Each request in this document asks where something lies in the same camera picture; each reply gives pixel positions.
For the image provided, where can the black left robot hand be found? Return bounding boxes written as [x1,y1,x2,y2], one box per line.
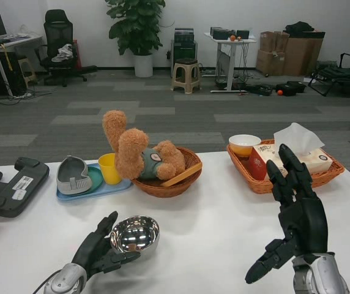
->
[70,210,141,281]

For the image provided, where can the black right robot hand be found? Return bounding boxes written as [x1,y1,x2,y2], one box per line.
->
[244,143,329,285]

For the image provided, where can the shiny metal bowl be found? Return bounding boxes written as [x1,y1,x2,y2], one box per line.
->
[110,215,160,263]

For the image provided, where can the white and orange ceramic bowl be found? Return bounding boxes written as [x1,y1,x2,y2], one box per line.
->
[228,134,262,157]

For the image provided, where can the light blue tray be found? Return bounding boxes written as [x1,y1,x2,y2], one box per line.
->
[55,162,133,202]

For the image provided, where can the green plate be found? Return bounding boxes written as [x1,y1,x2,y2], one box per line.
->
[83,167,105,194]

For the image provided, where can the rectangular orange wicker basket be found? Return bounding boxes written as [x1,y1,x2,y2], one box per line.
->
[226,139,346,195]

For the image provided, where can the red and beige tissue box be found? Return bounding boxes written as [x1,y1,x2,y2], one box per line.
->
[248,122,333,181]

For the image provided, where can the grey shoe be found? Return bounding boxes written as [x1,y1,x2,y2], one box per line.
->
[56,155,93,196]

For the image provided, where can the yellow plastic cup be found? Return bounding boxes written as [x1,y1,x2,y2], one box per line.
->
[98,153,123,186]

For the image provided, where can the black handheld controller with label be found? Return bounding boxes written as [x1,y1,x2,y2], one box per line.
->
[0,157,50,218]

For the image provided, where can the round brown wicker basket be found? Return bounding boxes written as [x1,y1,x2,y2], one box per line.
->
[131,146,204,199]

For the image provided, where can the brown teddy bear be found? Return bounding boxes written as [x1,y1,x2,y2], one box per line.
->
[102,110,186,181]

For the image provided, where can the orange flat wooden board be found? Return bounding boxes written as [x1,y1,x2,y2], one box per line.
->
[161,162,203,187]

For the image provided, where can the black case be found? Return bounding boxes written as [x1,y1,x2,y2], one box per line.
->
[275,81,307,97]

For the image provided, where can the flat black bag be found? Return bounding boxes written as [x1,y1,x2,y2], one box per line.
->
[245,84,273,97]

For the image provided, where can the black folding lounge chair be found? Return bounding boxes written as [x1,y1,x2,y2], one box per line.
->
[308,52,350,97]

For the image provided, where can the low wide cardboard box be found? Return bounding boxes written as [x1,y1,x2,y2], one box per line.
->
[256,49,286,76]

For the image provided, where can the large cardboard box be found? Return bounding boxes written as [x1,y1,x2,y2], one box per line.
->
[283,31,326,77]

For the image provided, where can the small white standing desk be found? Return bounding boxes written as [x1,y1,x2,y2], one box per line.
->
[204,32,258,94]

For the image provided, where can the small tall cardboard box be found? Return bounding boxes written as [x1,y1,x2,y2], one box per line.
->
[259,31,276,52]
[274,30,289,53]

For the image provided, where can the beige stool without cushion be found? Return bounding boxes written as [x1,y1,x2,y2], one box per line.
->
[17,56,38,88]

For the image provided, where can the red cylinder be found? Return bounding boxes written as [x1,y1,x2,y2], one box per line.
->
[72,39,83,70]

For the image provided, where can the grey white cloth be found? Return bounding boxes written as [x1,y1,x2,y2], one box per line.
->
[54,43,73,64]

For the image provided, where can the beige stool with dark cushion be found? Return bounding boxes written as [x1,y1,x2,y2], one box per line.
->
[171,58,203,95]

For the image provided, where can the large black box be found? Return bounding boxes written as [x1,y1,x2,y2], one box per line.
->
[210,26,237,40]

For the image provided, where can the long white desk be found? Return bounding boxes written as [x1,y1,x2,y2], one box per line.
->
[0,34,43,97]

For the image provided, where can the green and black equipment rack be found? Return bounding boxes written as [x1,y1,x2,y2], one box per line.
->
[171,27,199,77]

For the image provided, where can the black office chair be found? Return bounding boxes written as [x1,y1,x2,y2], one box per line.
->
[34,9,98,88]

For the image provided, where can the green plant in white pot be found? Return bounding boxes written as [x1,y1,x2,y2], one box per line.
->
[104,0,166,78]

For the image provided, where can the yellow hanging strap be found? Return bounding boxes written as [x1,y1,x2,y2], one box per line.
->
[2,44,12,73]

